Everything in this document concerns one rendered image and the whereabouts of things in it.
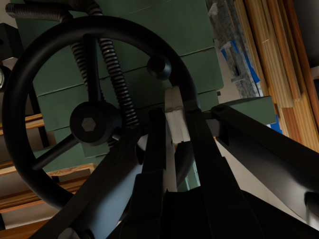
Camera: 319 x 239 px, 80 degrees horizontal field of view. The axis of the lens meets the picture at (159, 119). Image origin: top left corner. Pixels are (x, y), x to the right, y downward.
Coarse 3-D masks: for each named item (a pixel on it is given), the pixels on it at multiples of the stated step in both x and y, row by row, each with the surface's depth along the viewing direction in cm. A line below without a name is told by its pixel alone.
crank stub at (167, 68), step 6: (150, 60) 19; (156, 60) 19; (162, 60) 19; (168, 60) 19; (150, 66) 19; (156, 66) 19; (162, 66) 19; (168, 66) 19; (150, 72) 19; (156, 72) 19; (162, 72) 19; (168, 72) 19; (156, 78) 20; (162, 78) 20
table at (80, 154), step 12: (264, 96) 42; (240, 108) 41; (252, 108) 41; (264, 108) 41; (264, 120) 41; (276, 120) 41; (108, 144) 36; (36, 156) 48; (60, 156) 47; (72, 156) 47; (84, 156) 36; (48, 168) 48; (60, 168) 48
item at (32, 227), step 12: (36, 108) 282; (36, 120) 240; (0, 132) 240; (48, 144) 289; (0, 168) 242; (12, 168) 235; (72, 180) 278; (84, 180) 261; (24, 192) 277; (72, 192) 240; (0, 204) 251; (12, 204) 246; (24, 204) 240; (0, 216) 293; (0, 228) 288; (12, 228) 286; (24, 228) 276; (36, 228) 267
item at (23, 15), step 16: (32, 0) 35; (48, 0) 33; (64, 0) 32; (80, 0) 31; (16, 16) 36; (32, 16) 34; (48, 16) 32; (64, 16) 31; (80, 48) 32; (112, 48) 31; (80, 64) 32; (112, 64) 31; (112, 80) 32; (128, 96) 33; (128, 112) 32; (128, 128) 33; (112, 144) 33
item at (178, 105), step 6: (174, 90) 19; (174, 96) 17; (180, 96) 17; (174, 102) 16; (180, 102) 15; (174, 108) 15; (180, 108) 14; (180, 114) 15; (180, 120) 15; (180, 126) 15; (186, 126) 15; (180, 132) 15; (186, 132) 15; (186, 138) 15
